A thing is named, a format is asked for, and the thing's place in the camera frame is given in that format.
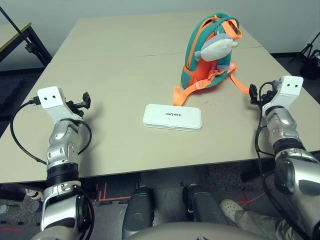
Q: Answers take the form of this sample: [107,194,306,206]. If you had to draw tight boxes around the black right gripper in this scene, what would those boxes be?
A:
[249,82,276,106]

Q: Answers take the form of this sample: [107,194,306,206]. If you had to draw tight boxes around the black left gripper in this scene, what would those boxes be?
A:
[65,91,92,118]

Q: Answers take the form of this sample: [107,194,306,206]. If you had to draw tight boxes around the grey white plush toy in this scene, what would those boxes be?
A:
[194,33,240,62]

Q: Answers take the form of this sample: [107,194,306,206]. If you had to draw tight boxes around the teal and orange backpack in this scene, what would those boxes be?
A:
[172,14,251,106]

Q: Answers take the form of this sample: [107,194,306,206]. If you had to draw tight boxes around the white Unitree pencil case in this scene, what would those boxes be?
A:
[142,103,203,132]

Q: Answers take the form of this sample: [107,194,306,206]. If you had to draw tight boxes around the black bag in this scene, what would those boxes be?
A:
[299,49,320,81]

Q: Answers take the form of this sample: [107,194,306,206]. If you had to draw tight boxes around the black tripod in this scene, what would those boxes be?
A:
[289,32,320,63]

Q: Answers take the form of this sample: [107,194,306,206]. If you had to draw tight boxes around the thin black rod with clamp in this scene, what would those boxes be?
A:
[0,6,36,54]

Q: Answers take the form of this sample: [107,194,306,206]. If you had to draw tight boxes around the white black striped object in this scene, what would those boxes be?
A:
[24,188,45,201]

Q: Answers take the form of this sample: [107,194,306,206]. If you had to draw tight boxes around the white perforated shoe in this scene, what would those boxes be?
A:
[219,198,245,223]

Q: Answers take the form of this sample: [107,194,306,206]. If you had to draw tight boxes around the dark robot left leg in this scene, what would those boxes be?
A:
[122,186,155,240]

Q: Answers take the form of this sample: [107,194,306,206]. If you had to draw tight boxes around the dark robot leg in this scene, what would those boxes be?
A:
[182,183,238,228]
[122,186,155,240]

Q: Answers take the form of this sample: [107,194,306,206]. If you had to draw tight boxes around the dark robot right leg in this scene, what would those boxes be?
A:
[182,183,238,228]

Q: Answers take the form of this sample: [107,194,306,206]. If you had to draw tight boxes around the bystander leg khaki trousers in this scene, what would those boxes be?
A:
[233,209,301,240]

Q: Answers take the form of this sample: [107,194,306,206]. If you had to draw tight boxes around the grey robot torso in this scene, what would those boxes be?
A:
[124,222,263,240]

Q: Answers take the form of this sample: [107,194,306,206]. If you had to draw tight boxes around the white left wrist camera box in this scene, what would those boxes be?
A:
[37,86,83,123]

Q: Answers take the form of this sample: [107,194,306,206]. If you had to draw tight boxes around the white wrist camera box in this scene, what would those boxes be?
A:
[37,86,83,123]
[262,76,305,111]

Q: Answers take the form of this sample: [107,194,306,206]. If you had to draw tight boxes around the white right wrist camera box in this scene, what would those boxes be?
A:
[262,76,305,111]

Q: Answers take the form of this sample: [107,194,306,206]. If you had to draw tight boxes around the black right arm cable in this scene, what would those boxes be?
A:
[254,82,311,240]

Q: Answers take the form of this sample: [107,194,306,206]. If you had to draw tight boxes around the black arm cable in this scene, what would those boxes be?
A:
[254,82,311,240]
[9,98,93,166]

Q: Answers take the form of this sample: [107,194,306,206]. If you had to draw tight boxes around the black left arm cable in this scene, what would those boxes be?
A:
[9,98,93,166]

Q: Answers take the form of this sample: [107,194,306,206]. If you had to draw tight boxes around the beige side table black frame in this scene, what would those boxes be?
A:
[0,21,53,73]

